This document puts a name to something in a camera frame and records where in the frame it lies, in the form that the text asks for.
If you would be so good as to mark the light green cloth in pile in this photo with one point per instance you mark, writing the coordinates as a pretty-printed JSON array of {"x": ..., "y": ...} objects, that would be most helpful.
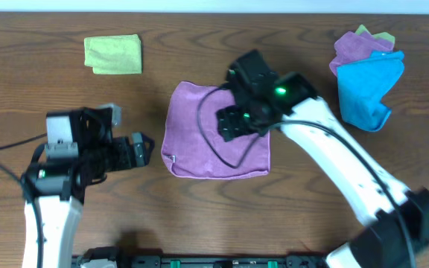
[{"x": 362, "y": 30}]

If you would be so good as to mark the purple cloth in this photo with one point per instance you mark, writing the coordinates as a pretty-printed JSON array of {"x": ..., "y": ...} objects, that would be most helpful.
[
  {"x": 192, "y": 147},
  {"x": 352, "y": 48}
]

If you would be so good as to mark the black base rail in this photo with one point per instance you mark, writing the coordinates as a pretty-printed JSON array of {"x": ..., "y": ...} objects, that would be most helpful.
[{"x": 111, "y": 256}]

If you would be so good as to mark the folded green cloth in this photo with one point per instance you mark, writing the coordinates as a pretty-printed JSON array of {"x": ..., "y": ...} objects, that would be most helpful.
[{"x": 114, "y": 54}]

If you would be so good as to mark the blue cloth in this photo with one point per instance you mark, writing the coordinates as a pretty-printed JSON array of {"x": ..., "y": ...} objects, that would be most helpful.
[{"x": 362, "y": 86}]

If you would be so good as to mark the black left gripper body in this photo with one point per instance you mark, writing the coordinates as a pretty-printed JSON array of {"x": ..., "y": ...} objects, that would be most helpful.
[{"x": 101, "y": 154}]

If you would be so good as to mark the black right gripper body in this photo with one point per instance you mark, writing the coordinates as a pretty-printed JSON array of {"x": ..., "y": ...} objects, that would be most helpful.
[{"x": 241, "y": 120}]

